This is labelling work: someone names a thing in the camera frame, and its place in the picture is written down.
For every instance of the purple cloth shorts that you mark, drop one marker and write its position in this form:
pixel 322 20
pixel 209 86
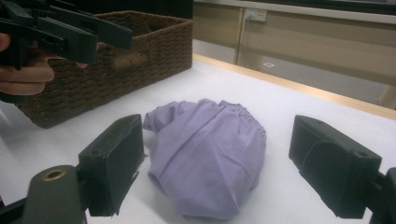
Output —
pixel 205 161

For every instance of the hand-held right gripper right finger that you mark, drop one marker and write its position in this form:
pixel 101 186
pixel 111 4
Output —
pixel 336 168

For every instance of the white wall socket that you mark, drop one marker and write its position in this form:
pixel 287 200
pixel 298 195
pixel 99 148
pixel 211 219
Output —
pixel 256 15

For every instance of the brown wicker basket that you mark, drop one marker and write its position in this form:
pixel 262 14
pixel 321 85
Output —
pixel 124 71

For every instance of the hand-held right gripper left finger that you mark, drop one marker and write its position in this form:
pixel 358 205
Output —
pixel 112 161

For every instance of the white table cover sheet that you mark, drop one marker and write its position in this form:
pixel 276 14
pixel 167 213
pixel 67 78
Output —
pixel 280 105

